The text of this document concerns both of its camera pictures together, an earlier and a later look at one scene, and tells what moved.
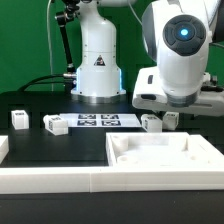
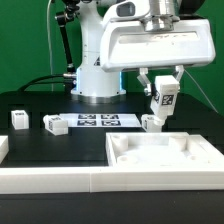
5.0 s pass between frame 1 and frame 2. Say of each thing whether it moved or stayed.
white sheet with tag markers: stayed
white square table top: stayed
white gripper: moved
